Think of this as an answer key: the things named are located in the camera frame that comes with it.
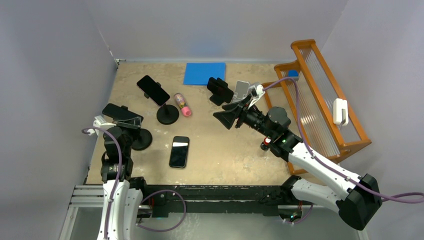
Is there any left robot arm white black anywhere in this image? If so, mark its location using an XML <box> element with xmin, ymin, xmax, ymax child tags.
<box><xmin>93</xmin><ymin>116</ymin><xmax>149</xmax><ymax>240</ymax></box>

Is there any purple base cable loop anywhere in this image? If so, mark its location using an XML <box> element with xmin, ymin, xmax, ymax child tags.
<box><xmin>135</xmin><ymin>189</ymin><xmax>187</xmax><ymax>233</ymax></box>

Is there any blue foam mat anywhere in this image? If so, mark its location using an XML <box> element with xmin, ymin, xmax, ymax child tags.
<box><xmin>183</xmin><ymin>62</ymin><xmax>226</xmax><ymax>86</ymax></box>

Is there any black phone purple edge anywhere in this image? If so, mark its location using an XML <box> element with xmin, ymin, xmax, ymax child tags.
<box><xmin>136</xmin><ymin>75</ymin><xmax>170</xmax><ymax>106</ymax></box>

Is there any black phone on folding stand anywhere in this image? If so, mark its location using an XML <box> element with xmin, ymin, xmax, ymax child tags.
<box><xmin>207</xmin><ymin>77</ymin><xmax>234</xmax><ymax>104</ymax></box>

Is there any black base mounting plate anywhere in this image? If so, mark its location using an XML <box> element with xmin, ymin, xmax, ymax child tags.
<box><xmin>131</xmin><ymin>182</ymin><xmax>310</xmax><ymax>220</ymax></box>

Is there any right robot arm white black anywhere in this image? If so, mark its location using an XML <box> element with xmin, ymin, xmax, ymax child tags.
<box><xmin>213</xmin><ymin>96</ymin><xmax>383</xmax><ymax>231</ymax></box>

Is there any black phone white stripe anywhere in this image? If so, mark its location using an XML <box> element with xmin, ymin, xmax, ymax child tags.
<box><xmin>168</xmin><ymin>136</ymin><xmax>190</xmax><ymax>169</ymax></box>

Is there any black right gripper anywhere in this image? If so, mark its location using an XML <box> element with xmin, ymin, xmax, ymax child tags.
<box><xmin>213</xmin><ymin>94</ymin><xmax>275</xmax><ymax>139</ymax></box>

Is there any aluminium frame rail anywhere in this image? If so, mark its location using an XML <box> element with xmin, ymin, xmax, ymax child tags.
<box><xmin>59</xmin><ymin>165</ymin><xmax>362</xmax><ymax>240</ymax></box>

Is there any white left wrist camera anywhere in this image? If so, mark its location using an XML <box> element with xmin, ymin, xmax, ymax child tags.
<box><xmin>82</xmin><ymin>115</ymin><xmax>117</xmax><ymax>137</ymax></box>

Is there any black folding phone stand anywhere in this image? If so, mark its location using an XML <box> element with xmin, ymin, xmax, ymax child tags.
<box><xmin>209</xmin><ymin>94</ymin><xmax>225</xmax><ymax>106</ymax></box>

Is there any pink patterned bottle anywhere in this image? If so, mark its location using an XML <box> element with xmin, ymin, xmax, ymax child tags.
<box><xmin>173</xmin><ymin>92</ymin><xmax>192</xmax><ymax>117</ymax></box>

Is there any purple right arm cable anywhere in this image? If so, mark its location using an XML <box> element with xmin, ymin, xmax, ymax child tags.
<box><xmin>261</xmin><ymin>77</ymin><xmax>424</xmax><ymax>225</ymax></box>

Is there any white clip on rack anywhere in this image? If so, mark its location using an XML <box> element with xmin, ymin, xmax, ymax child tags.
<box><xmin>332</xmin><ymin>98</ymin><xmax>349</xmax><ymax>126</ymax></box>

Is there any white silver phone stand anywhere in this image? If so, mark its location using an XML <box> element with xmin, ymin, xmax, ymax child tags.
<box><xmin>231</xmin><ymin>80</ymin><xmax>250</xmax><ymax>103</ymax></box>

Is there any black round base phone stand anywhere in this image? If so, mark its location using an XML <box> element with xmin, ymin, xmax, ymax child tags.
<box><xmin>156</xmin><ymin>102</ymin><xmax>179</xmax><ymax>125</ymax></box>

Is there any orange wooden rack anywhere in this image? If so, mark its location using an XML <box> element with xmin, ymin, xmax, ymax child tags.
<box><xmin>264</xmin><ymin>39</ymin><xmax>372</xmax><ymax>164</ymax></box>

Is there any blue sponge block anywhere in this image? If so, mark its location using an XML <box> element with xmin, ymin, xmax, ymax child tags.
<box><xmin>287</xmin><ymin>69</ymin><xmax>299</xmax><ymax>81</ymax></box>

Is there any red black emergency button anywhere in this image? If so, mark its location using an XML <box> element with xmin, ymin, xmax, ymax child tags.
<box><xmin>260</xmin><ymin>137</ymin><xmax>272</xmax><ymax>151</ymax></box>

